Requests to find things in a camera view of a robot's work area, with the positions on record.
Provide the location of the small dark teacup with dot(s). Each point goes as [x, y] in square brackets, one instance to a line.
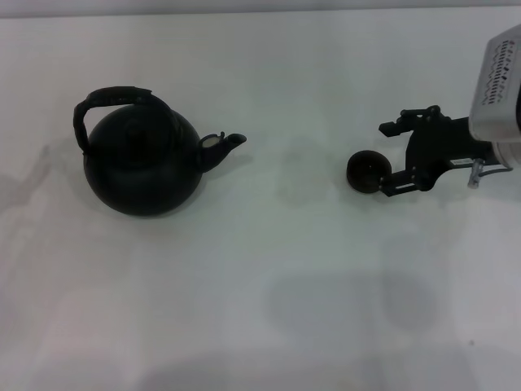
[364, 169]

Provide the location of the grey vented wrist box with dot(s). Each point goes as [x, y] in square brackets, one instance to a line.
[496, 81]

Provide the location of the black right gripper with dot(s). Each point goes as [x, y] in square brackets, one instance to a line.
[443, 142]

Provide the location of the black round teapot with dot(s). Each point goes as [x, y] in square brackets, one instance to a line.
[138, 179]

